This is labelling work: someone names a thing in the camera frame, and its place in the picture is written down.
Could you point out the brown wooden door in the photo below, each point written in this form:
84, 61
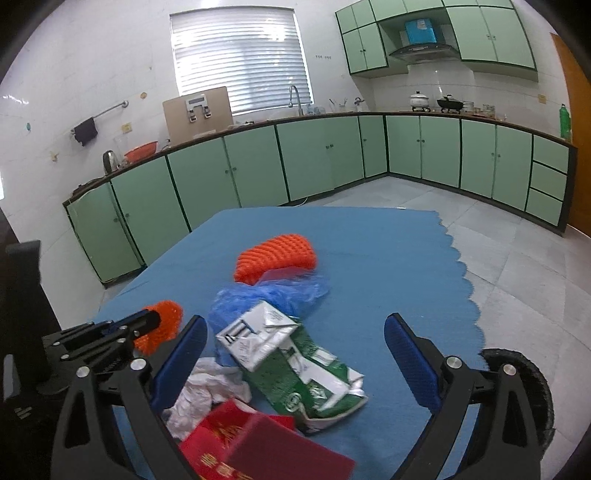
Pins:
578, 87

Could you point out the chrome kitchen faucet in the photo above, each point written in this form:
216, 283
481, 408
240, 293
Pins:
295, 100

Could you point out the range hood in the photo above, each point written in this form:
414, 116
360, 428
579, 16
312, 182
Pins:
424, 40

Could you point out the cardboard water purifier box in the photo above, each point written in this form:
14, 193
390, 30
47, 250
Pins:
194, 115

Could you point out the black wok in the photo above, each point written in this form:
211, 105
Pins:
449, 104

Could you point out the white cooking pot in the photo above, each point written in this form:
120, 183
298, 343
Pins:
420, 102

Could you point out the green thermos bottle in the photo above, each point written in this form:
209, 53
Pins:
565, 123

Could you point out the blue felt table mat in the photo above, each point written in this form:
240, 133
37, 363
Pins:
376, 261

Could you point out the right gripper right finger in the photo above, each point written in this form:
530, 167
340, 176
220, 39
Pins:
506, 439

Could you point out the blue plastic bag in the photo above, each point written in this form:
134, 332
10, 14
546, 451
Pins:
296, 296

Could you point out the red gold envelope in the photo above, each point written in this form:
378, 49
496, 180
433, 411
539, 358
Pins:
235, 441

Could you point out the red plastic basin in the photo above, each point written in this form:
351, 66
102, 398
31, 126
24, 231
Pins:
141, 152

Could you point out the dark towel on rail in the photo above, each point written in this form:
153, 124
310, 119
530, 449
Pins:
85, 132

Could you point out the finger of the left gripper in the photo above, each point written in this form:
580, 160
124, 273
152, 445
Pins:
132, 327

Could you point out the orange foam net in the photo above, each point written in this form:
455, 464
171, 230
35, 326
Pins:
287, 251
170, 314

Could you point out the white window blinds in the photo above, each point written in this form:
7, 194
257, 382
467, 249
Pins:
254, 51

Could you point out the green lower kitchen cabinets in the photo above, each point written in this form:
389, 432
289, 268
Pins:
128, 219

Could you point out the white tissue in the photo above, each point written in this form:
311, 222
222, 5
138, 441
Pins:
208, 384

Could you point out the green upper wall cabinets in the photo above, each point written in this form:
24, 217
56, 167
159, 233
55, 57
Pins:
383, 38

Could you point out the steel electric kettle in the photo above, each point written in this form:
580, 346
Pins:
110, 162

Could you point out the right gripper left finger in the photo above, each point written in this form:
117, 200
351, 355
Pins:
87, 442

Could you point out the green white milk carton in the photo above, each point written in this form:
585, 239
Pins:
296, 376

